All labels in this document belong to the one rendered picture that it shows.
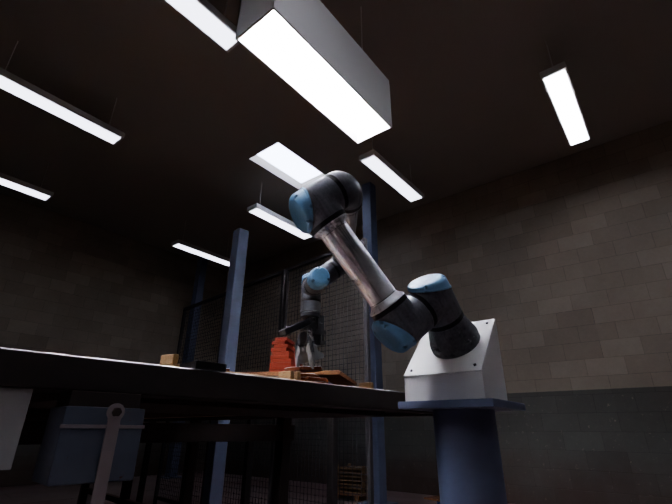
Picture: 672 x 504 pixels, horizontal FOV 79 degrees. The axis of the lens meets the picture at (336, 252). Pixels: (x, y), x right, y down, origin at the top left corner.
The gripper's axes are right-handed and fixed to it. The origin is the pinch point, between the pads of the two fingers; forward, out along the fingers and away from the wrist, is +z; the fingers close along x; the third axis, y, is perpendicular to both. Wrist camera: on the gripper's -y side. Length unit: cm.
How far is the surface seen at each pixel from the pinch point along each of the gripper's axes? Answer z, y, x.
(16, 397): 15, -76, -44
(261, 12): -205, -19, 32
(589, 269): -170, 462, 107
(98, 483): 28, -62, -44
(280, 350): -18, 22, 67
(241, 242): -128, 32, 182
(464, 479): 31, 21, -50
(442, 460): 27, 20, -44
